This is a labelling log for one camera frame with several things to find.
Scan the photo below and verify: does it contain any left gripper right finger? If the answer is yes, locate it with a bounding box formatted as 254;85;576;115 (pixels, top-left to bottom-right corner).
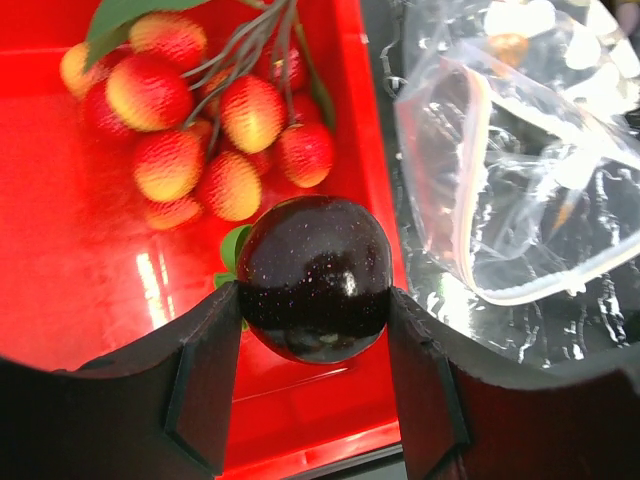
388;289;639;479

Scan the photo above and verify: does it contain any fake cherry bunch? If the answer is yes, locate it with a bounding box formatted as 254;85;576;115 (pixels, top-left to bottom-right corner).
59;1;335;230

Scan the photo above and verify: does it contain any fake dark purple plum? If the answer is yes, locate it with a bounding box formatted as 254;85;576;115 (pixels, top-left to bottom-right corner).
236;195;393;364

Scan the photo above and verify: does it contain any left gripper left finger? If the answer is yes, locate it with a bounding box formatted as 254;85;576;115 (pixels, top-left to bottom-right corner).
1;283;241;479

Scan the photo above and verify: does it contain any polka dot zip bag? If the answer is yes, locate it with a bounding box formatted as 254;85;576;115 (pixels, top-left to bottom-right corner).
394;1;639;368

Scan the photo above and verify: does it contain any red plastic bin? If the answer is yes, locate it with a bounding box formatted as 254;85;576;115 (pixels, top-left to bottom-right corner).
1;1;400;479

